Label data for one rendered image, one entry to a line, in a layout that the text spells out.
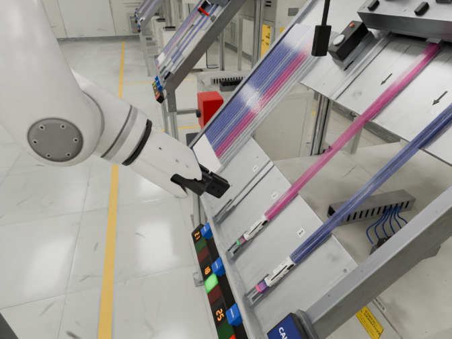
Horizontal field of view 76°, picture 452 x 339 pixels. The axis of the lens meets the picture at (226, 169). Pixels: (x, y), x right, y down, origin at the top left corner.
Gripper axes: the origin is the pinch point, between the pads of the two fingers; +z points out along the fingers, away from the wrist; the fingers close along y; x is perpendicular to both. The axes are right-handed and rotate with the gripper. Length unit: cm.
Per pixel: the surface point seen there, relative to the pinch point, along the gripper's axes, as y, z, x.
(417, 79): 1.9, 15.7, 34.2
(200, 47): -124, 17, 17
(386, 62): -6.4, 15.7, 35.5
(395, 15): -6.5, 9.9, 40.8
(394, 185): -22, 70, 22
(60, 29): -860, -103, -169
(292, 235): 7.1, 14.7, 1.5
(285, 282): 12.9, 14.5, -4.1
